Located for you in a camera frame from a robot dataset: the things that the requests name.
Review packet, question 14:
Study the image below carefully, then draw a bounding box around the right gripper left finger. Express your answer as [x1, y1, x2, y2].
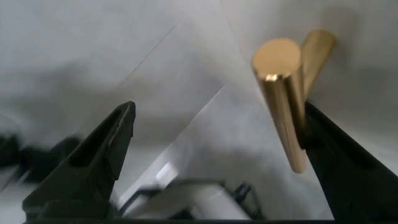
[22, 100, 137, 220]

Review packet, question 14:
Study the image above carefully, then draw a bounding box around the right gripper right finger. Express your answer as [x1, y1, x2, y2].
[303, 101, 398, 222]

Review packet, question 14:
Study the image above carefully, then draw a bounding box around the white glossy cabinet door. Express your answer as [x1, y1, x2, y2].
[73, 0, 259, 200]
[0, 0, 177, 147]

